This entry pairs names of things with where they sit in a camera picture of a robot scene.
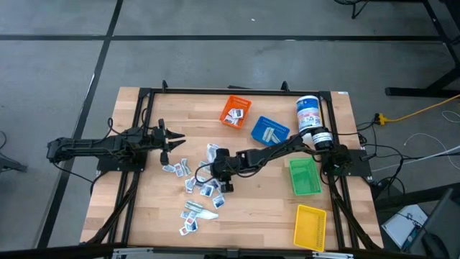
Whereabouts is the green plastic basket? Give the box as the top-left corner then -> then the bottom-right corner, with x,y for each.
288,157 -> 323,197

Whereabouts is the yellow extension cord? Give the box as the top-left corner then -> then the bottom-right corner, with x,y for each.
375,94 -> 460,125

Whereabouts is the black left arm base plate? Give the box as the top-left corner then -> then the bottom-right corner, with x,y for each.
96,149 -> 148,173

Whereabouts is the white wipes canister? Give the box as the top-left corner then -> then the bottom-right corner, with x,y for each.
295,95 -> 322,136

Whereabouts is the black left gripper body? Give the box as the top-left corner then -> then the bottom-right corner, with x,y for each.
152,118 -> 173,166

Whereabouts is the black stand foot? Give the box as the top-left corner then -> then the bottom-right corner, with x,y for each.
0,131 -> 29,174

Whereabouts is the orange plastic basket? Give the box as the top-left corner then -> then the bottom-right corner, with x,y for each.
219,94 -> 252,130

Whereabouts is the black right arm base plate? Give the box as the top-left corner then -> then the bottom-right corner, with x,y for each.
321,149 -> 372,177

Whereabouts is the black desk leg frame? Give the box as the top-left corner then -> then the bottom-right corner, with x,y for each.
385,0 -> 460,99

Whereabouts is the white box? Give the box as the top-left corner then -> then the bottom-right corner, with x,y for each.
381,204 -> 428,250

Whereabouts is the silver aluminium bar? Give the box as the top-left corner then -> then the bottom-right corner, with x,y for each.
111,247 -> 156,259
311,250 -> 355,259

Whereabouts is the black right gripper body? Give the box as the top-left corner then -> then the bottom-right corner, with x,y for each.
216,147 -> 240,194

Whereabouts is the blue plastic basket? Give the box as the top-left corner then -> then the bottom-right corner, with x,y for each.
250,115 -> 291,147

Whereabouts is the yellow plastic basket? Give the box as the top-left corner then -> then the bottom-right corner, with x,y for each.
293,204 -> 328,253

